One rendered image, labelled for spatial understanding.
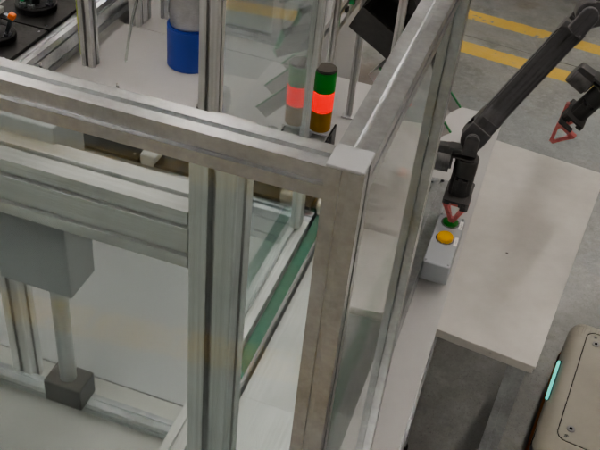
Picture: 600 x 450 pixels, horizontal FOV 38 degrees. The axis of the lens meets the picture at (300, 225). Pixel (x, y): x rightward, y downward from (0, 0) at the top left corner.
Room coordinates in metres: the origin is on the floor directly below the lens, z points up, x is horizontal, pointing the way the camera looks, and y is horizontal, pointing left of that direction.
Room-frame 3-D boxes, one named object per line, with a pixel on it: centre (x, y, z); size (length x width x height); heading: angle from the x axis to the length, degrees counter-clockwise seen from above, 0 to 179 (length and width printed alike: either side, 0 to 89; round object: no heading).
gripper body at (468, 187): (1.80, -0.39, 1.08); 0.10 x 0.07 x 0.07; 165
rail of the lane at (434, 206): (1.57, -0.26, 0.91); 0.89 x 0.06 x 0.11; 165
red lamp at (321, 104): (1.72, -0.02, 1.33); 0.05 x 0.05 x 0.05
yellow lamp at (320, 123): (1.72, -0.02, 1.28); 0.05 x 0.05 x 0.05
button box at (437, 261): (1.74, -0.37, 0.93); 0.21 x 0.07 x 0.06; 165
